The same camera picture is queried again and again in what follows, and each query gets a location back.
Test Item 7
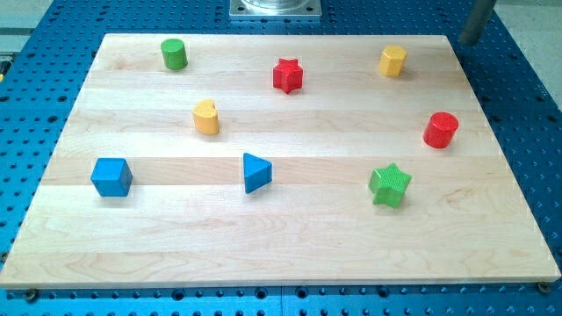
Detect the wooden board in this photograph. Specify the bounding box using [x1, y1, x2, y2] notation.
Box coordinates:
[1, 33, 560, 289]

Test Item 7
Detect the yellow hexagon block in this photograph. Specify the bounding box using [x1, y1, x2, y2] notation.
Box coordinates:
[378, 45, 407, 77]

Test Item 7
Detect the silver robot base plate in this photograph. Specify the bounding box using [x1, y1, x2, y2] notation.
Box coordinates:
[228, 0, 322, 20]

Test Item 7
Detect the blue triangle block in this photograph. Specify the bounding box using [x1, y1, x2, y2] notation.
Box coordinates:
[242, 153, 272, 194]

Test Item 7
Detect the red cylinder block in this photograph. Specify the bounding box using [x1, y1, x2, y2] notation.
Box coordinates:
[422, 111, 459, 149]

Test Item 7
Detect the red star block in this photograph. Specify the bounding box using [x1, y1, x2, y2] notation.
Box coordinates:
[272, 58, 304, 94]

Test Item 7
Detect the green cylinder block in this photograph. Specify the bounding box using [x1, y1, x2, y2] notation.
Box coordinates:
[161, 39, 188, 70]

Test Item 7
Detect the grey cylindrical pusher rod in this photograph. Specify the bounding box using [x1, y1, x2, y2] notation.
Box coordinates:
[458, 0, 496, 46]

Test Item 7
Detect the blue cube block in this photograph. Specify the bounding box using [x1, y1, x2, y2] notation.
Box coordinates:
[90, 158, 133, 197]

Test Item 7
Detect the green star block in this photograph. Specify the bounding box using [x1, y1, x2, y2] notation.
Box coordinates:
[368, 163, 412, 209]

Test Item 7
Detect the yellow heart block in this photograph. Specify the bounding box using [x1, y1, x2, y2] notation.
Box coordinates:
[191, 99, 220, 135]

